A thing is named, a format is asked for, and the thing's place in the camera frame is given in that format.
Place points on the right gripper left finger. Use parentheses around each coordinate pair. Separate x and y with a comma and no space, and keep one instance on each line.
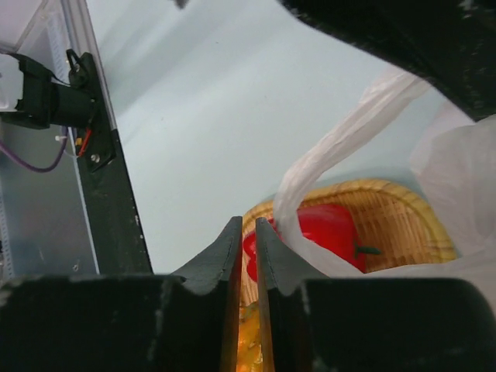
(183,321)

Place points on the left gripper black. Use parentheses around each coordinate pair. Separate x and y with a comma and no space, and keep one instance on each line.
(450,44)

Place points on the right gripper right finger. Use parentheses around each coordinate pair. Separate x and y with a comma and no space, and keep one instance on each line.
(311,322)

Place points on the fake pineapple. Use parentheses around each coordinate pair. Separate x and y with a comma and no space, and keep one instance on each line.
(249,351)

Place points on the fake red bell pepper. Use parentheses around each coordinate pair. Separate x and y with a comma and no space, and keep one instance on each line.
(330,241)

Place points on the white plastic bag lemon print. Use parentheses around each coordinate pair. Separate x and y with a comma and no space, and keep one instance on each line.
(454,164)

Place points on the woven bamboo tray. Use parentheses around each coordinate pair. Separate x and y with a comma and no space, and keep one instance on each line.
(391,218)

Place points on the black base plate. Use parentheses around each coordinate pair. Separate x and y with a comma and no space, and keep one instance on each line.
(113,218)

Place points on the aluminium front rail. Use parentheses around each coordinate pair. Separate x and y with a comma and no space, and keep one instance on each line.
(83,42)

